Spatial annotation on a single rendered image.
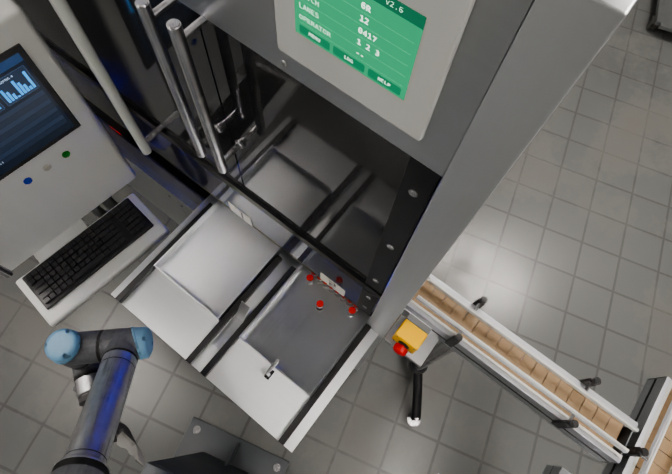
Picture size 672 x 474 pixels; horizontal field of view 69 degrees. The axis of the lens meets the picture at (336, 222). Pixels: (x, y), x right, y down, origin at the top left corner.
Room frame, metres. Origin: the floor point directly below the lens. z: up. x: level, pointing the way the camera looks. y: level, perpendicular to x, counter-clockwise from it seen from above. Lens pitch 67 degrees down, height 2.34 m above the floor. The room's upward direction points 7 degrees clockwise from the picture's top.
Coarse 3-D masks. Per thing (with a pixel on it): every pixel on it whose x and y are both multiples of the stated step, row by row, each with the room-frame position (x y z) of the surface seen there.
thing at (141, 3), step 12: (144, 0) 0.51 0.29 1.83; (168, 0) 0.54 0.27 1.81; (144, 12) 0.50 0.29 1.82; (156, 12) 0.52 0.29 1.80; (144, 24) 0.50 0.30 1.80; (156, 24) 0.51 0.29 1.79; (156, 36) 0.50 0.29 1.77; (156, 48) 0.50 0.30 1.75; (168, 60) 0.50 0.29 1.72; (168, 72) 0.50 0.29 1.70; (168, 84) 0.50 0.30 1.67; (180, 84) 0.51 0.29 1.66; (180, 96) 0.50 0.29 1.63; (180, 108) 0.50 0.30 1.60; (192, 120) 0.50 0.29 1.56; (192, 132) 0.50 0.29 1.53; (216, 132) 0.54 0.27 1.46; (204, 144) 0.51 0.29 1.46; (204, 156) 0.50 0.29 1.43
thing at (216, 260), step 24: (216, 216) 0.60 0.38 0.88; (192, 240) 0.51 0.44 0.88; (216, 240) 0.51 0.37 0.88; (240, 240) 0.52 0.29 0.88; (264, 240) 0.53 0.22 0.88; (168, 264) 0.42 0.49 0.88; (192, 264) 0.43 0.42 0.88; (216, 264) 0.44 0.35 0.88; (240, 264) 0.45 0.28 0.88; (264, 264) 0.44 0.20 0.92; (192, 288) 0.35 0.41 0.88; (216, 288) 0.36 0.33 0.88; (240, 288) 0.37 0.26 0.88; (216, 312) 0.29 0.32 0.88
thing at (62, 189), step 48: (0, 0) 0.75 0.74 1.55; (0, 48) 0.67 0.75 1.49; (48, 48) 0.74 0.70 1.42; (0, 96) 0.62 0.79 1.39; (48, 96) 0.68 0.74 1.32; (0, 144) 0.56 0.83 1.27; (48, 144) 0.62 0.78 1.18; (96, 144) 0.70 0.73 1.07; (0, 192) 0.49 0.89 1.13; (48, 192) 0.55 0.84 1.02; (96, 192) 0.63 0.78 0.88; (0, 240) 0.41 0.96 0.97; (48, 240) 0.47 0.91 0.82
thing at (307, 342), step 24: (288, 288) 0.39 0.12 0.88; (312, 288) 0.40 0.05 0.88; (264, 312) 0.31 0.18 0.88; (288, 312) 0.32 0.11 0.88; (312, 312) 0.32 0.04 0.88; (336, 312) 0.33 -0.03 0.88; (360, 312) 0.34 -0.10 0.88; (240, 336) 0.22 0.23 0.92; (264, 336) 0.24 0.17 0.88; (288, 336) 0.25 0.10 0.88; (312, 336) 0.25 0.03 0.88; (336, 336) 0.26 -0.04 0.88; (288, 360) 0.18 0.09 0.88; (312, 360) 0.19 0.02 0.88; (336, 360) 0.19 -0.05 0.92; (312, 384) 0.12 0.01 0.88
